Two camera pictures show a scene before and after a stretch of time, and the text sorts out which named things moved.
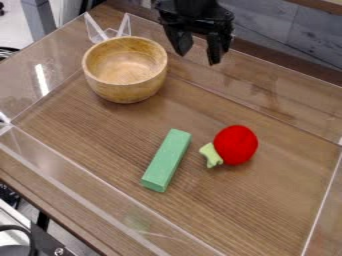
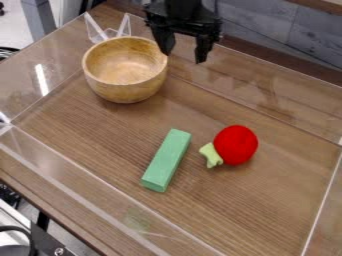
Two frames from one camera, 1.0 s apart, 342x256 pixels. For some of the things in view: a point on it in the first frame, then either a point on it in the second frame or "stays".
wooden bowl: [125, 69] stays
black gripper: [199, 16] to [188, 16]
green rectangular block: [166, 160] stays
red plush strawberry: [236, 146] stays
